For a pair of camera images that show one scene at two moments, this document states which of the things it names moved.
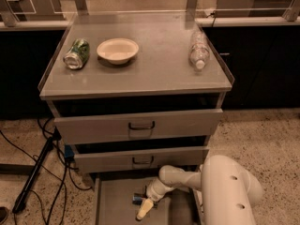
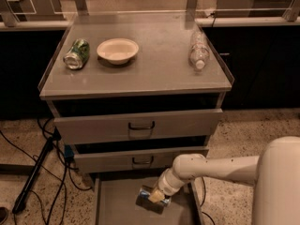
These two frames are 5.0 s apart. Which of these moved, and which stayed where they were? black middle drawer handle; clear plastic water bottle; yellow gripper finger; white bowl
Moved: yellow gripper finger
Stayed: white bowl; black middle drawer handle; clear plastic water bottle
